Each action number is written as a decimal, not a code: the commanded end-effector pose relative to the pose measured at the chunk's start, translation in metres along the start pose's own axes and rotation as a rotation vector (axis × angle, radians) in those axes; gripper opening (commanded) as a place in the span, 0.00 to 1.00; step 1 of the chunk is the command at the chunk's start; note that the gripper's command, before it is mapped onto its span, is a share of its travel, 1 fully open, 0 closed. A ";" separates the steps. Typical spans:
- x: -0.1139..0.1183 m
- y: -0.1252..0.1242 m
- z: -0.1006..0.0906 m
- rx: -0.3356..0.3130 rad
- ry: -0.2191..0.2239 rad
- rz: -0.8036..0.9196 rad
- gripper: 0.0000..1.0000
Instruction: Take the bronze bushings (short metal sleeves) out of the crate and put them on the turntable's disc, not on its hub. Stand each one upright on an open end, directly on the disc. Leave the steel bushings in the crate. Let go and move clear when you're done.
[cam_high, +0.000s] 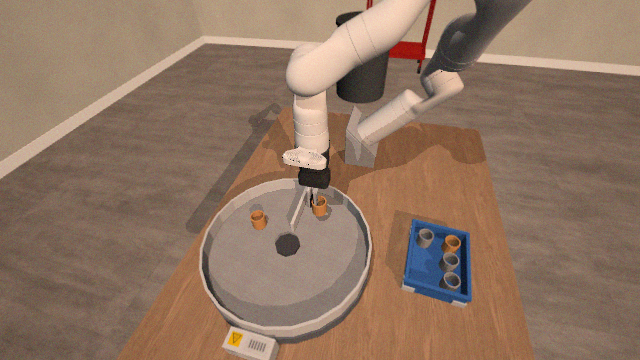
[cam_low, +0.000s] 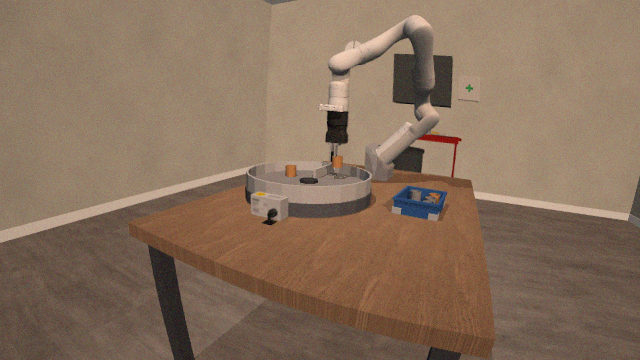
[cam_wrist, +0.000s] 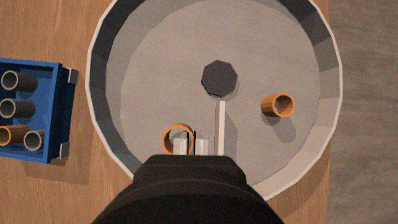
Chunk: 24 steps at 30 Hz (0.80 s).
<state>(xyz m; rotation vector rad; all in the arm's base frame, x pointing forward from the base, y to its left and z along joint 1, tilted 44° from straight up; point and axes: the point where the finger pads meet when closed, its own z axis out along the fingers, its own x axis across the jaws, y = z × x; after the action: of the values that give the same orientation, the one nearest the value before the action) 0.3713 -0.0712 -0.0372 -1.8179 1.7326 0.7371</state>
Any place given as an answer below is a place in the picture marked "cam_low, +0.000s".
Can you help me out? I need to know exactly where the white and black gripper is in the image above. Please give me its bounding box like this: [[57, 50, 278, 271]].
[[319, 97, 349, 162]]

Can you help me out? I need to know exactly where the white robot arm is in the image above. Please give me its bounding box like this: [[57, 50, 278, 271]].
[[328, 15, 440, 165]]

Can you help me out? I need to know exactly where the blue crate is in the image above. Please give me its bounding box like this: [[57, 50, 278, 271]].
[[391, 186, 447, 221]]

